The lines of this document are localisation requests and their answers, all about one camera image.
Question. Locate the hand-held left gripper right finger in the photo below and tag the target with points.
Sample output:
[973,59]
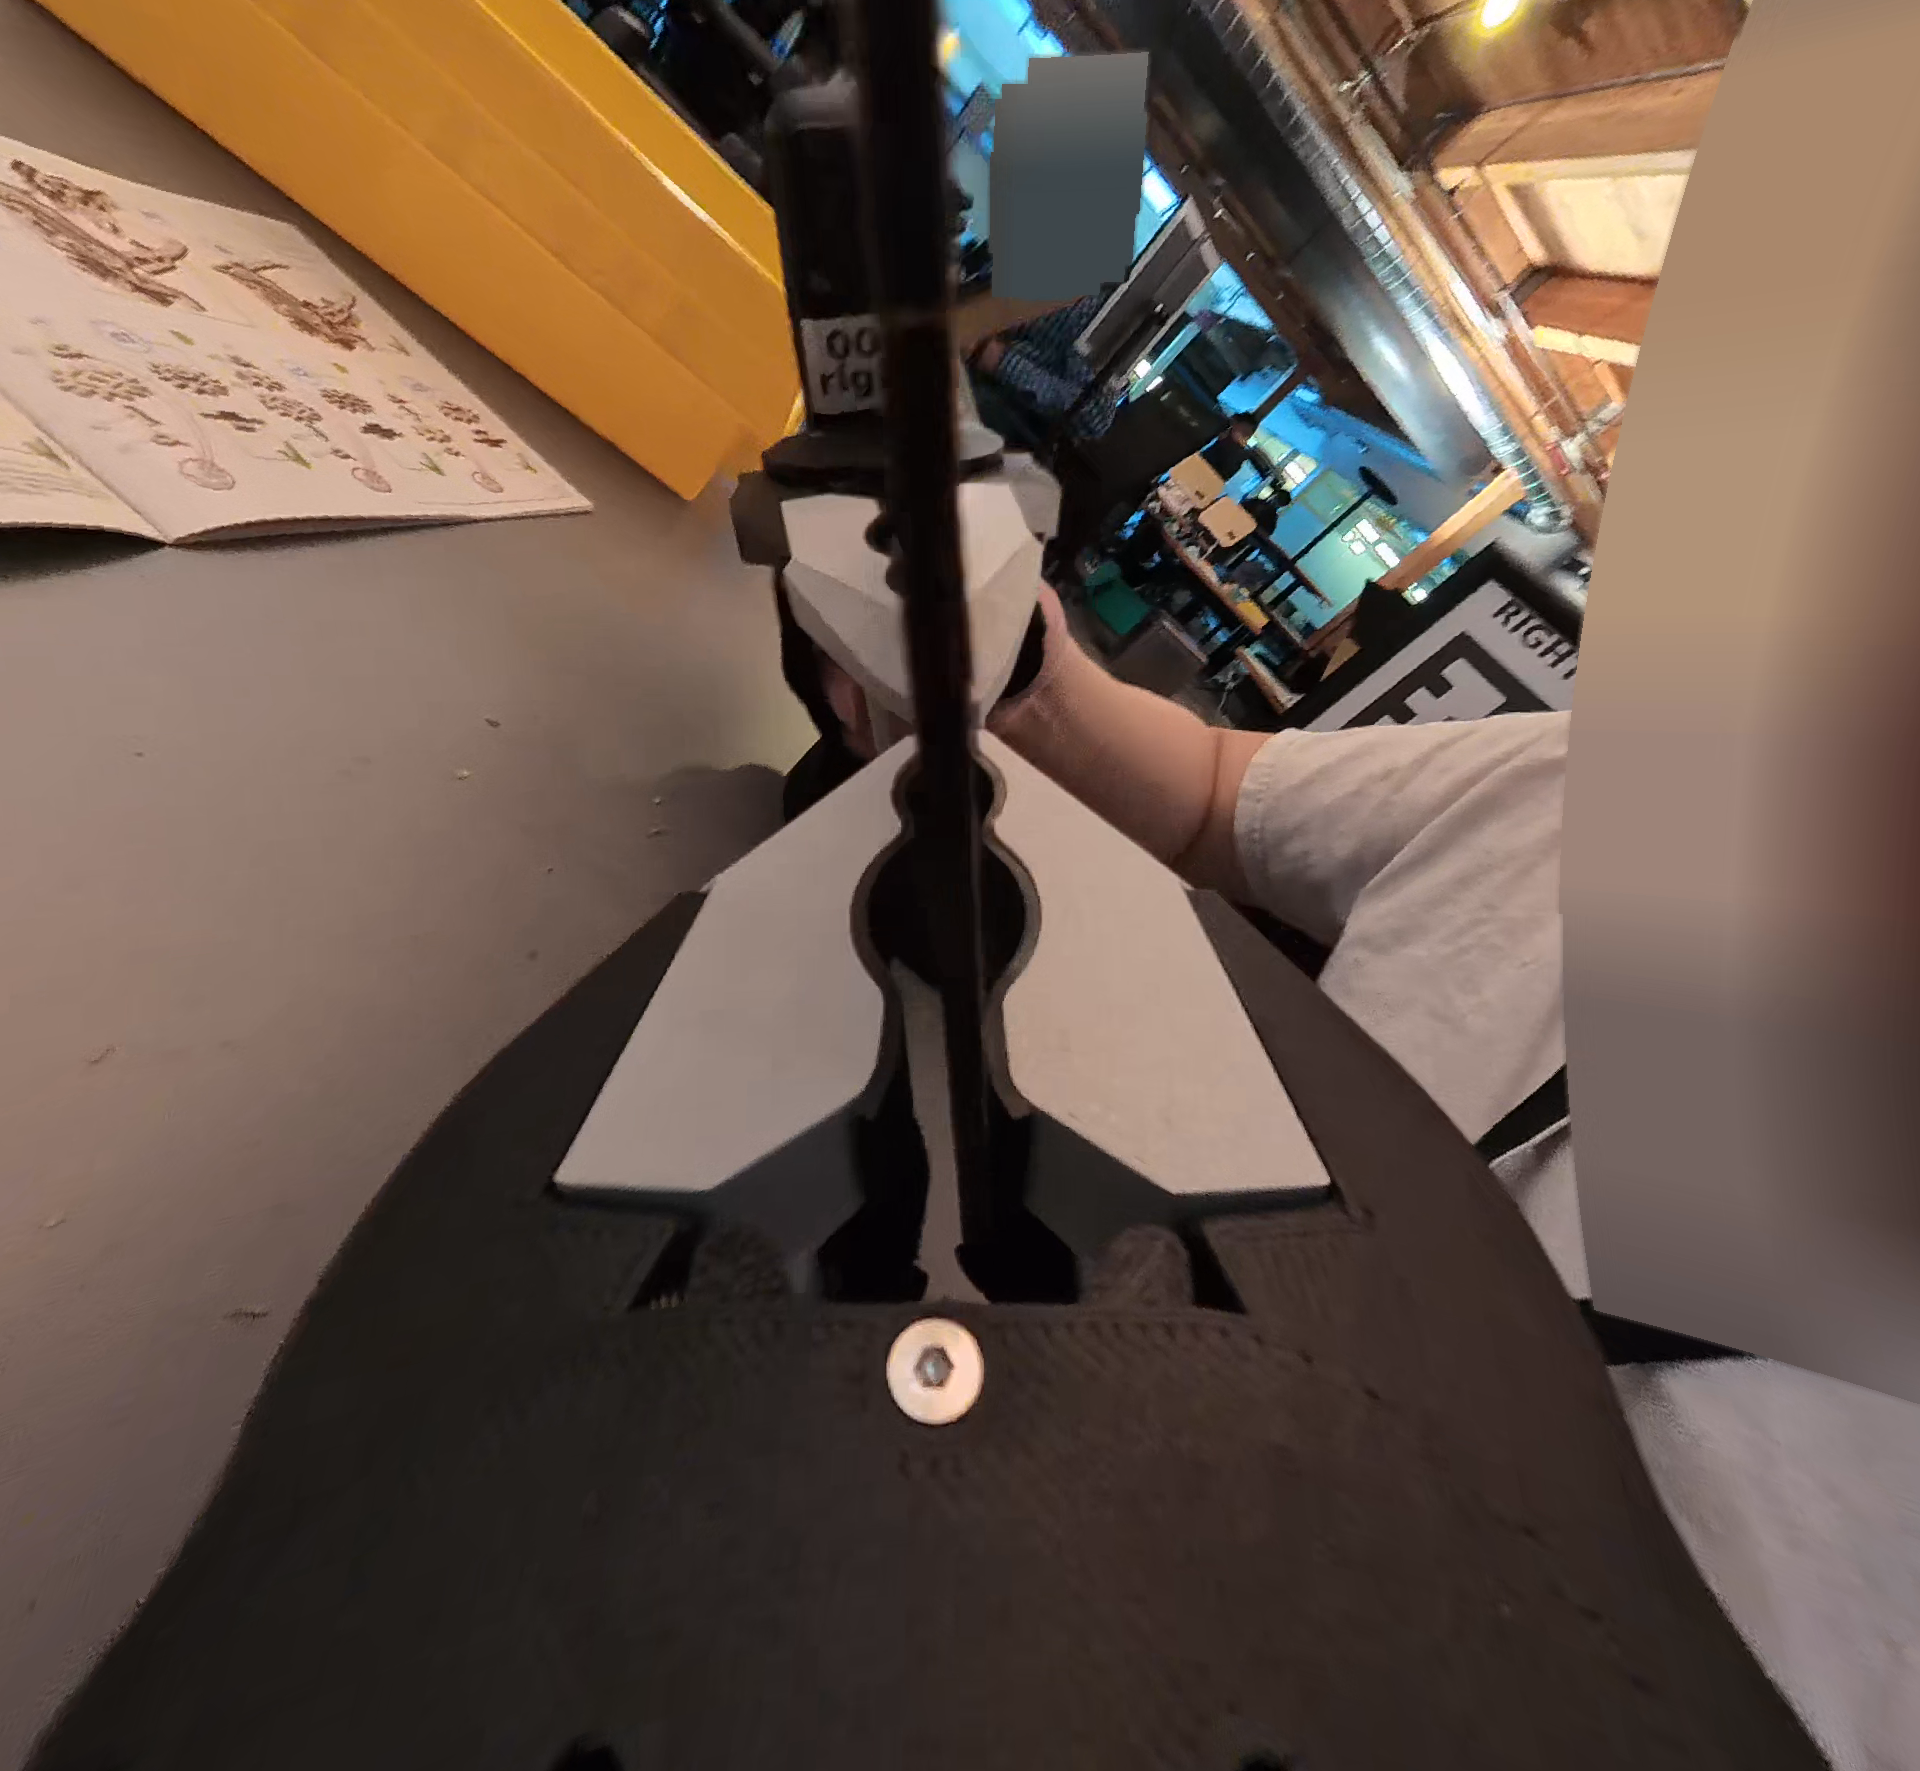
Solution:
[1186,1052]

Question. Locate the illustrated instruction booklet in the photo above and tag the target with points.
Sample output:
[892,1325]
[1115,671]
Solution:
[226,361]

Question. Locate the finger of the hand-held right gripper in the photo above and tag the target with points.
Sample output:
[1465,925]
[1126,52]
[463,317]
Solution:
[997,585]
[840,571]

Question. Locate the person's right forearm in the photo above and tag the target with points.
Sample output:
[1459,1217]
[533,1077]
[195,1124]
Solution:
[1154,780]

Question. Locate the black equipment row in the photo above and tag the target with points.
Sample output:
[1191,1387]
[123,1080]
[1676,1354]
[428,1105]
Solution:
[705,17]

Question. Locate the person's right hand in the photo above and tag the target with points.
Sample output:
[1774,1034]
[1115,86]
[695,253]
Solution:
[1052,699]

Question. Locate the yellow plastic bin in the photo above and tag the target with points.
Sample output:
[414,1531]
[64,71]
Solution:
[376,78]

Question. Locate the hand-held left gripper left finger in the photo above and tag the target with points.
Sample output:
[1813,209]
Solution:
[705,1052]

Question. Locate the black and white printed sign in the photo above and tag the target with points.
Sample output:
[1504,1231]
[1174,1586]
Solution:
[1440,691]

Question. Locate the silver ventilation duct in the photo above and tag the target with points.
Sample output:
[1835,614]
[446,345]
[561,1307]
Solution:
[1396,271]

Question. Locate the laser-cut wooden parts sheet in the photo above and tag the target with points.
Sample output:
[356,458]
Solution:
[915,302]

